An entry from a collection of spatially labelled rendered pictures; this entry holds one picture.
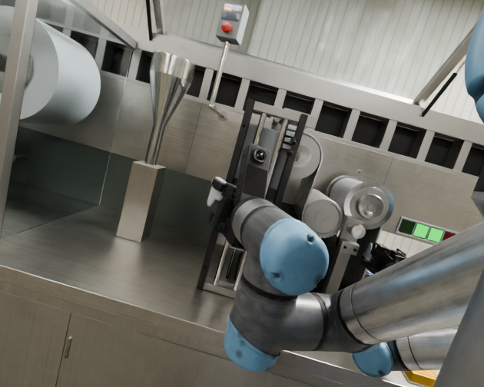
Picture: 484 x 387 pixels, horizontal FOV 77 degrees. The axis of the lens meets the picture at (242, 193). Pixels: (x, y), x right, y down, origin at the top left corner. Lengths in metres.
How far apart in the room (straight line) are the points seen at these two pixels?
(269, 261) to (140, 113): 1.11
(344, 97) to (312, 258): 1.04
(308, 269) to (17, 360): 0.86
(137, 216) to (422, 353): 0.87
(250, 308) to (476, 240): 0.24
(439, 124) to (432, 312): 1.15
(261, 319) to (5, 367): 0.82
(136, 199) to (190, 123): 0.40
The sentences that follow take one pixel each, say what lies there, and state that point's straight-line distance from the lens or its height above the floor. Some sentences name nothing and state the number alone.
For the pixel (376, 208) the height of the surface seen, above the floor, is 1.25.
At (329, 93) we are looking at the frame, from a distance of 1.32.
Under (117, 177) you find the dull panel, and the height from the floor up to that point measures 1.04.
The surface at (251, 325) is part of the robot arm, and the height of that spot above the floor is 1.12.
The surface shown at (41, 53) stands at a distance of 1.00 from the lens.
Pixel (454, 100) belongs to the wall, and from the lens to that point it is 3.06.
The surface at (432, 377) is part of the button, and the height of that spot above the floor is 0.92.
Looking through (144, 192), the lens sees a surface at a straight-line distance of 1.08.
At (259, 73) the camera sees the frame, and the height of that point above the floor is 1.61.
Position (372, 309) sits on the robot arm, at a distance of 0.40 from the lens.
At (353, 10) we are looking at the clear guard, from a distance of 1.21.
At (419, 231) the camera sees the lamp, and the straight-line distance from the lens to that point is 1.45.
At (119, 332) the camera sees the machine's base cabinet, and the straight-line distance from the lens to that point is 0.88.
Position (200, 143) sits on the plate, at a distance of 1.29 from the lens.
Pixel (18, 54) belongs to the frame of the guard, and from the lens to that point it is 0.93.
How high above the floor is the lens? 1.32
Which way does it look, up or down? 9 degrees down
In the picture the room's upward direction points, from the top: 16 degrees clockwise
